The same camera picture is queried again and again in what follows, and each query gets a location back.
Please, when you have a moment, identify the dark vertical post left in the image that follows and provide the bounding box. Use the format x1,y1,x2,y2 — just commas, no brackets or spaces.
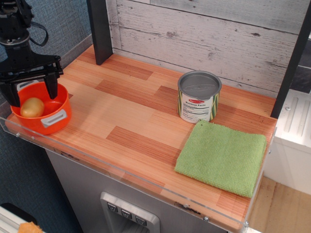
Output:
86,0,113,65

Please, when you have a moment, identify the orange bowl with grey handles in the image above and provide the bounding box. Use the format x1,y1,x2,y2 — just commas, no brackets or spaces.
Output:
11,82,71,135

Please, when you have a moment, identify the green folded cloth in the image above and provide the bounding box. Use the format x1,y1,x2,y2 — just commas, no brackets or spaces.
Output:
174,120,266,198

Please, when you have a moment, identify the dark vertical post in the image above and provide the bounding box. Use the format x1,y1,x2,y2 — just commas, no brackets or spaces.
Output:
270,1,311,119
86,0,113,65

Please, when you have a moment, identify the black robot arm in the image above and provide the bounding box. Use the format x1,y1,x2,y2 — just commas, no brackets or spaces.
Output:
0,0,63,107

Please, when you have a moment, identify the dark vertical post right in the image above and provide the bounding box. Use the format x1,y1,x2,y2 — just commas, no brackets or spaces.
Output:
270,1,311,119

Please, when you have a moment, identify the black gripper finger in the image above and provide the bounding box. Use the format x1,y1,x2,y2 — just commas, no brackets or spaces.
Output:
44,73,58,100
0,83,20,107

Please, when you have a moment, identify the white toy appliance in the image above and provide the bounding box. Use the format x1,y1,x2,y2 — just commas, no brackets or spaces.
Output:
264,90,311,194

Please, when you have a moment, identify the silver toy fridge cabinet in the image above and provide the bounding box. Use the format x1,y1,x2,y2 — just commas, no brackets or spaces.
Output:
47,150,224,233

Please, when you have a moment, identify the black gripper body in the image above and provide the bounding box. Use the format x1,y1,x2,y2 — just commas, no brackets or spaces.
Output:
0,41,64,83

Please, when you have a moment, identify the clear acrylic table guard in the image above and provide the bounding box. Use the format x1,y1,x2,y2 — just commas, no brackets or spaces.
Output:
0,116,250,233

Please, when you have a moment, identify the silver tin can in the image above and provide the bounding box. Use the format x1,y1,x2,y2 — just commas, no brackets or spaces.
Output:
177,71,222,124

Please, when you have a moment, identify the yellow potato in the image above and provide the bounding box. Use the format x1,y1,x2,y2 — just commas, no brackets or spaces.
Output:
20,98,45,118

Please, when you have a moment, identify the orange object bottom left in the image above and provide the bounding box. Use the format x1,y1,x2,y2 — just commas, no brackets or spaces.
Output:
18,222,43,233

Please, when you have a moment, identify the black cable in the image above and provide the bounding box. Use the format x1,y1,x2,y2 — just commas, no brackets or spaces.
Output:
29,21,49,47

